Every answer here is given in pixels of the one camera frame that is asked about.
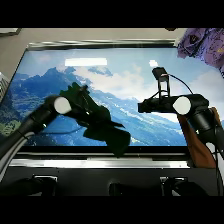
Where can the brown garment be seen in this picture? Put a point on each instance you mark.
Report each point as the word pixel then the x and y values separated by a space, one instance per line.
pixel 200 150

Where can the green shirt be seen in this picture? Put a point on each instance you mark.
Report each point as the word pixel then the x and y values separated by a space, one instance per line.
pixel 113 136

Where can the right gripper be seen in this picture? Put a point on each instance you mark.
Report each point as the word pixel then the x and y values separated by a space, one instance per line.
pixel 155 105

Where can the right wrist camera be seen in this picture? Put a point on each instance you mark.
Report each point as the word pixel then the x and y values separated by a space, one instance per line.
pixel 160 74

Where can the purple garment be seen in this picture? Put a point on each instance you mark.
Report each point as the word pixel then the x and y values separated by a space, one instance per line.
pixel 203 43

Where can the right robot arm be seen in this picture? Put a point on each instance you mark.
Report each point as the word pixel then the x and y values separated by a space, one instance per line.
pixel 200 111

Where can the silver frame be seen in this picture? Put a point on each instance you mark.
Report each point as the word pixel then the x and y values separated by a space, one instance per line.
pixel 100 163

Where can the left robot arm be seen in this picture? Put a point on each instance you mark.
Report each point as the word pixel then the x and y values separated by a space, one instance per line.
pixel 40 116

